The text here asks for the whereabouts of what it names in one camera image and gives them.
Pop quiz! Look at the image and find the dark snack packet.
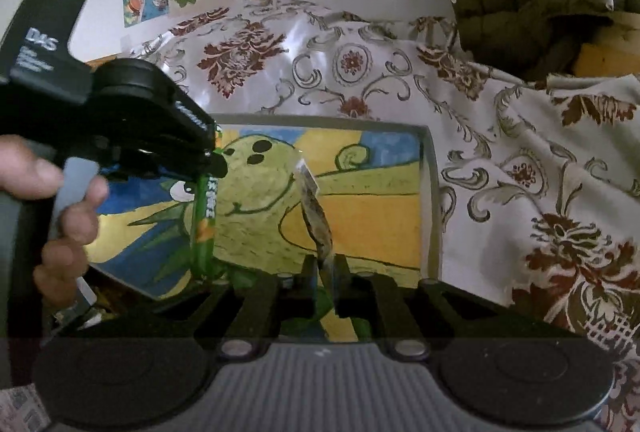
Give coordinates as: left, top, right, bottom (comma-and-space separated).
293, 156, 335, 289

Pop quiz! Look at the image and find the white green stick snack pack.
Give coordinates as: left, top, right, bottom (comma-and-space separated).
188, 123, 227, 283

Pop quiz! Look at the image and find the person left hand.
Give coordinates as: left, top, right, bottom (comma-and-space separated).
0, 133, 111, 308

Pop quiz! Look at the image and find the grey tray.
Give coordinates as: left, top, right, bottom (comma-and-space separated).
214, 113, 442, 279

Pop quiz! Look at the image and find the frog painting paper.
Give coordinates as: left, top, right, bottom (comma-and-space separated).
89, 123, 424, 343

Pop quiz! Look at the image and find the floral patterned bedspread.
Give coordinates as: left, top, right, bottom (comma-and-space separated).
128, 0, 639, 431

